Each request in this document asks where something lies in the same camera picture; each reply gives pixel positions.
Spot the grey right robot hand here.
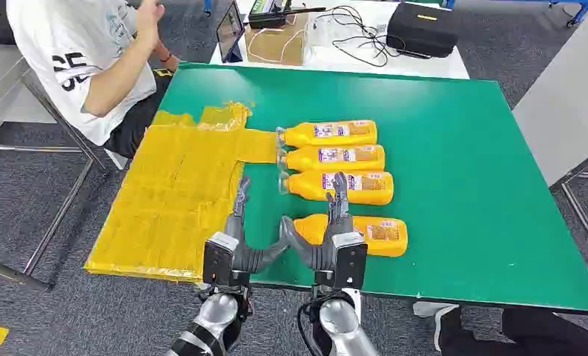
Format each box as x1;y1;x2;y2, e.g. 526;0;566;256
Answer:
279;171;355;272

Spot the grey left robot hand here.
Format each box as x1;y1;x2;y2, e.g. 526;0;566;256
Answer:
223;176;295;274

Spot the orange drink bottle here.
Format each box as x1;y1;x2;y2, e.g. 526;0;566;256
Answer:
293;214;409;258
278;170;395;206
277;144;386;174
276;119;379;149

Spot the yellow plastic sheet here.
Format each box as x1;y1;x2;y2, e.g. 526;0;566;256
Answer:
83;101;280;286

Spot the green table mat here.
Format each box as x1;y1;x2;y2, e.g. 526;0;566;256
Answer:
158;62;588;315

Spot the brown cardboard box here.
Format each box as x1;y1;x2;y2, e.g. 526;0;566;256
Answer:
244;13;311;67

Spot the white table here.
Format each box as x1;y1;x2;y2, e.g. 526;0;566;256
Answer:
208;0;471;81

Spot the clear plastic bag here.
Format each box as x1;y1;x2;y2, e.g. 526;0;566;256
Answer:
305;13;389;62

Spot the black tablet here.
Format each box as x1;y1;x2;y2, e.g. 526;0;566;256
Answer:
216;0;247;65

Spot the black robot foot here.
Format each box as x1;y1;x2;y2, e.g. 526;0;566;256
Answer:
433;304;588;356

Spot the black device with antenna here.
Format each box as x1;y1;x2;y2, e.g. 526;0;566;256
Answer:
248;0;327;30

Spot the black carry case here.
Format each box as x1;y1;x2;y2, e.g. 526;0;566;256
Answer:
386;1;461;59

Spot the person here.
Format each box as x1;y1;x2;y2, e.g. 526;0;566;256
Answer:
5;0;182;159

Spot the grey table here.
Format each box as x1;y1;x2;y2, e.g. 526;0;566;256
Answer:
512;8;588;279

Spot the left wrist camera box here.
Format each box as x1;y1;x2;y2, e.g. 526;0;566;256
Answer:
202;231;240;287

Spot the white cable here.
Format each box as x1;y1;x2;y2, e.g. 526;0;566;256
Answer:
246;27;308;65

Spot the black cable bundle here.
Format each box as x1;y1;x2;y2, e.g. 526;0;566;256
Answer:
315;4;403;68

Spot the steel frame bench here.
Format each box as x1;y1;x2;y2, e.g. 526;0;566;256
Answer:
0;43;109;291

